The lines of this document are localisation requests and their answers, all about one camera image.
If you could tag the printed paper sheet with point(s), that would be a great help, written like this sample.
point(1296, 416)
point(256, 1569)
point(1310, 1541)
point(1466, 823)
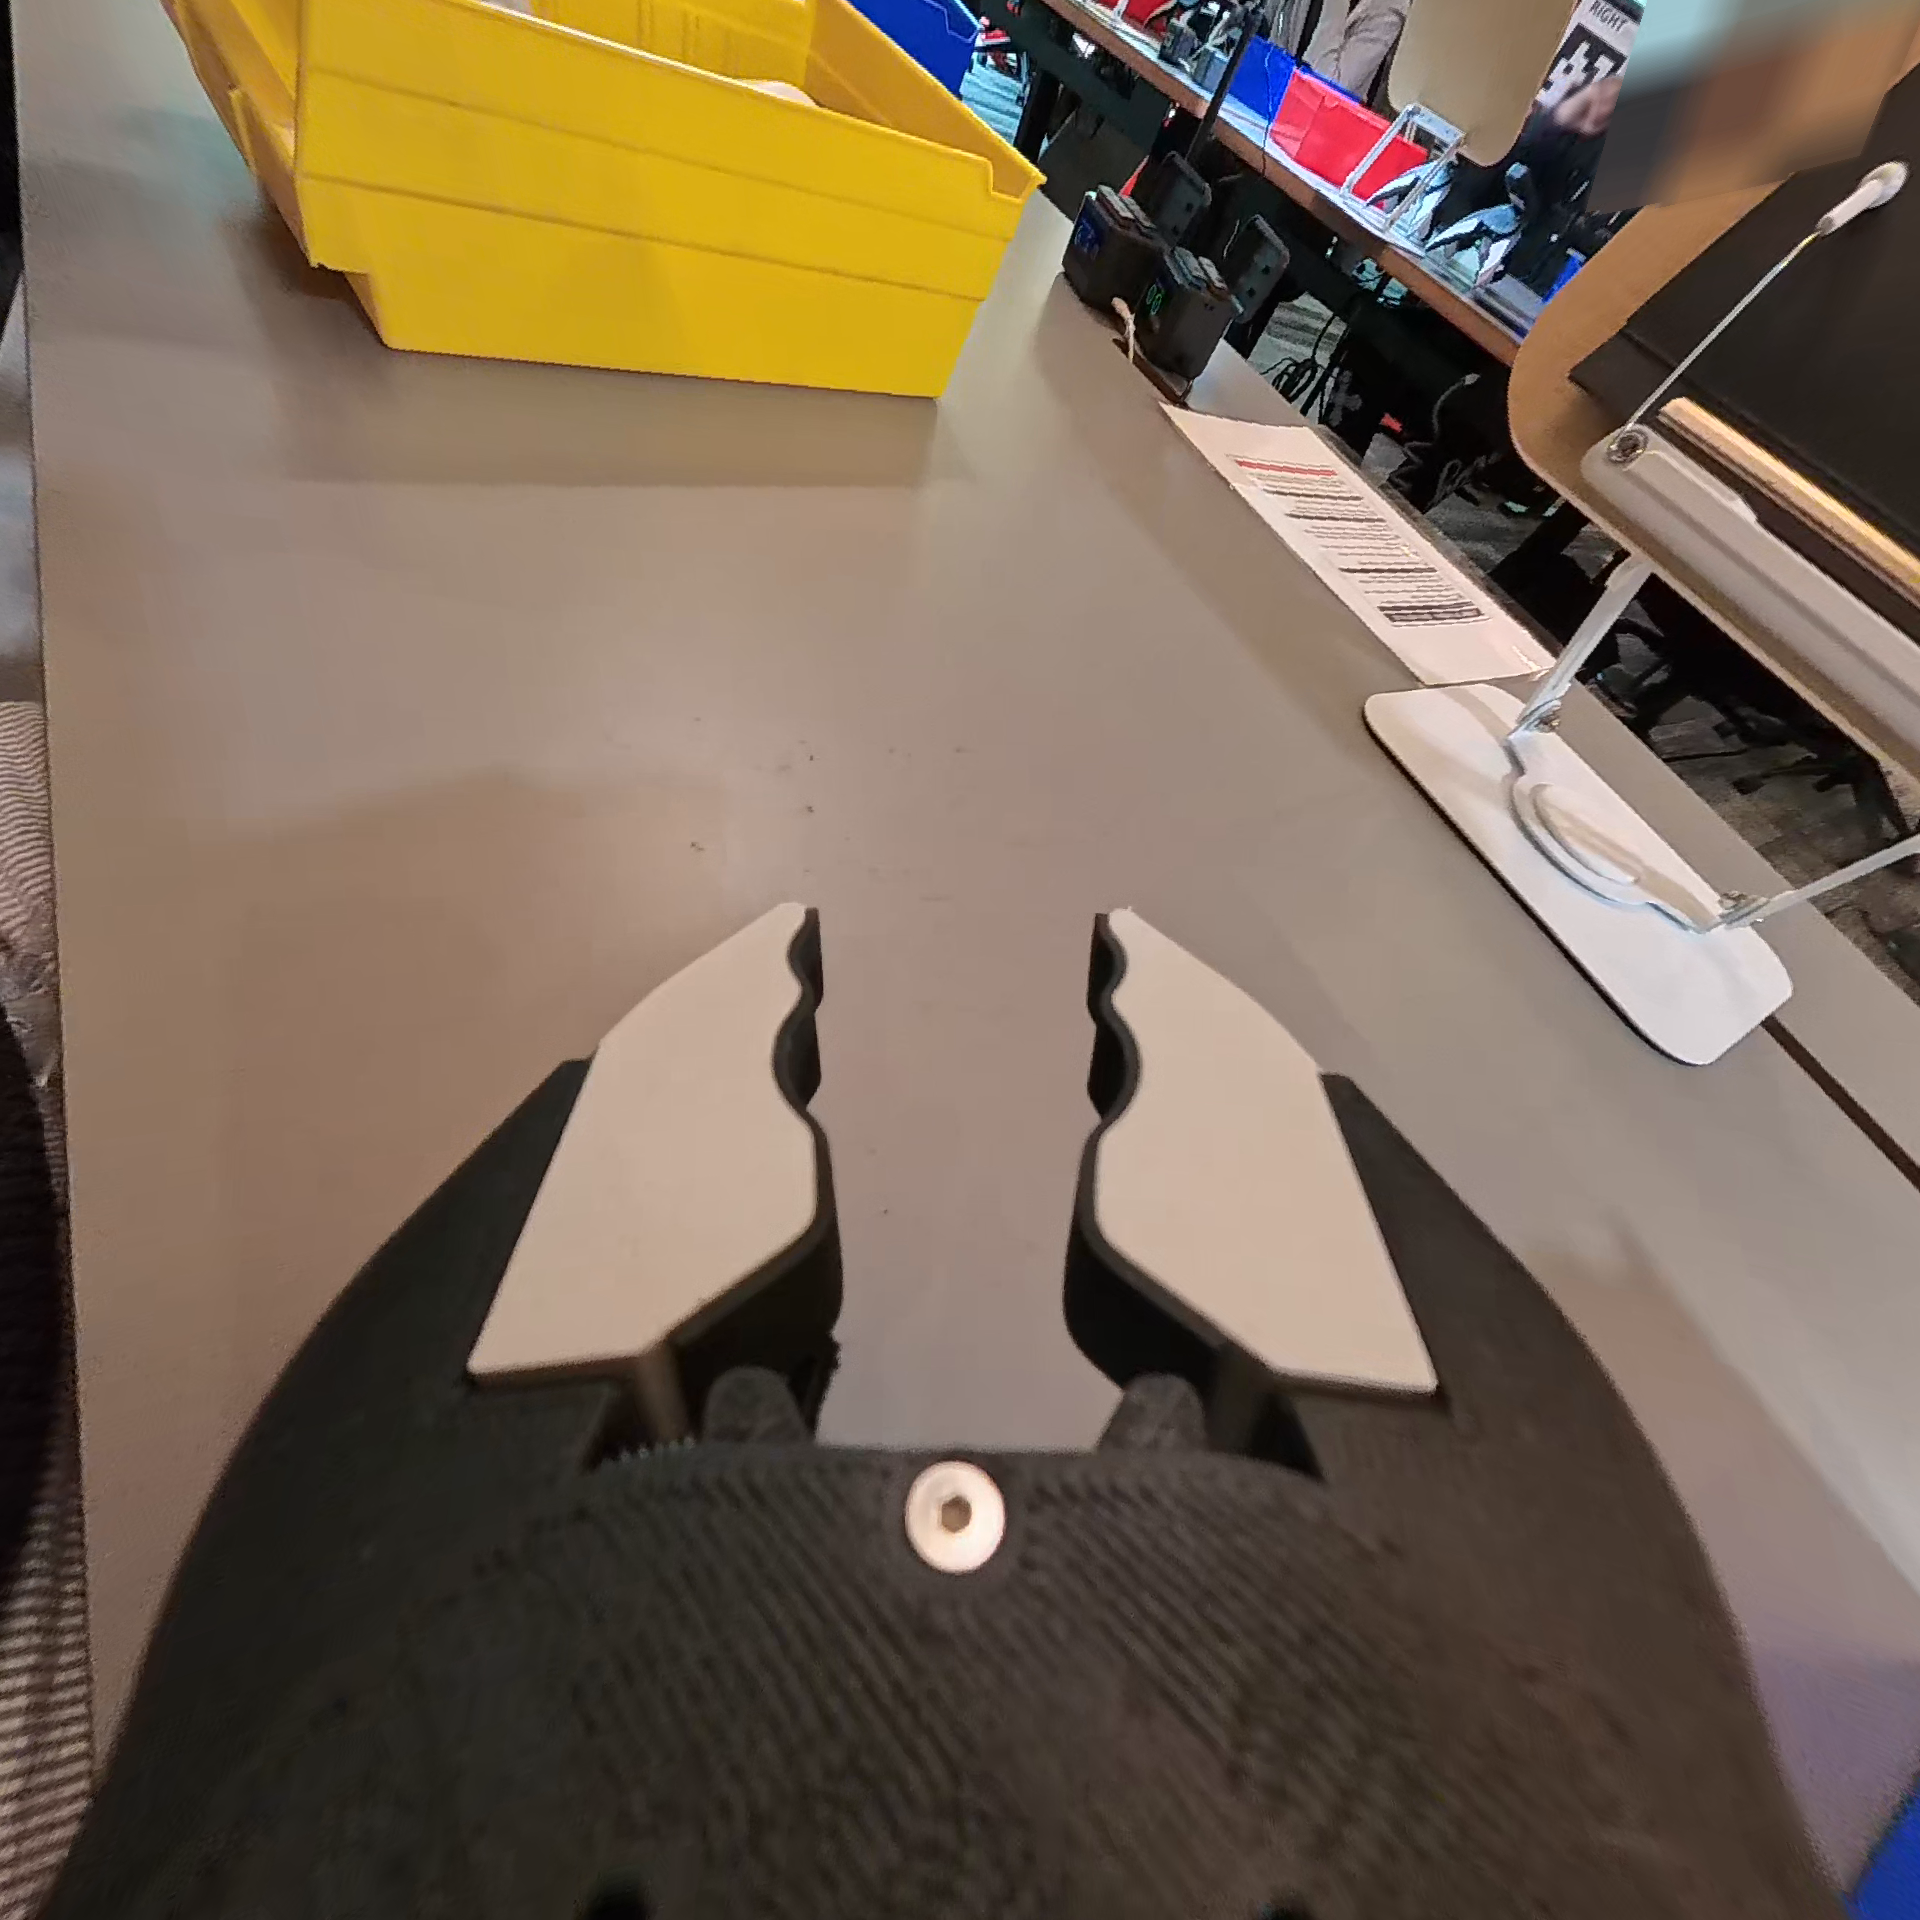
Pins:
point(1349, 539)

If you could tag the blue bin with marker label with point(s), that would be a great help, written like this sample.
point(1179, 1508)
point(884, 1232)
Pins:
point(1893, 1875)

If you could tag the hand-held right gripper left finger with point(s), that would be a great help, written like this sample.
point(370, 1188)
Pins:
point(662, 1185)

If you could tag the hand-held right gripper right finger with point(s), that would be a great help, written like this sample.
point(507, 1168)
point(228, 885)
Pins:
point(1244, 1201)

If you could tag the white tablet stand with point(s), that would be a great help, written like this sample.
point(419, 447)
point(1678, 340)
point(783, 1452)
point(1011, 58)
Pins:
point(1636, 975)

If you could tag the red plastic bin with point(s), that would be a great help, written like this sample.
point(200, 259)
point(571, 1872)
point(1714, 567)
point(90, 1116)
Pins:
point(1335, 129)

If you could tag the yellow plastic bins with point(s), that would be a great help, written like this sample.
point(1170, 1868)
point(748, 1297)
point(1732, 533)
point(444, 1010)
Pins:
point(645, 225)

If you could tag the small blue plastic bin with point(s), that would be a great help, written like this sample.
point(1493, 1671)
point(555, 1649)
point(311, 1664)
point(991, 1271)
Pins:
point(1260, 76)

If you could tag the small brown tag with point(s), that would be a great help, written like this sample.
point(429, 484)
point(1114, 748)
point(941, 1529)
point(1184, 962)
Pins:
point(1154, 369)

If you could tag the square marker sign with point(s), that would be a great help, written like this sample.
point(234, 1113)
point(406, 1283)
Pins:
point(1589, 66)

